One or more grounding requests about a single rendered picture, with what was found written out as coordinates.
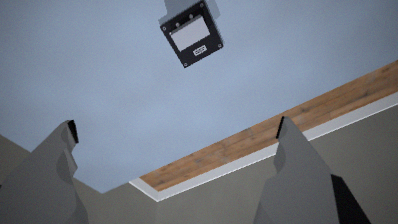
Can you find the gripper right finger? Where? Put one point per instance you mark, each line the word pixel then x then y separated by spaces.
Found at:
pixel 304 190

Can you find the grey slotted metal block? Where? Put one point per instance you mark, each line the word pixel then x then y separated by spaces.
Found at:
pixel 190 33

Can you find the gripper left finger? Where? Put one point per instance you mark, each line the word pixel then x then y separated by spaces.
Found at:
pixel 38 190

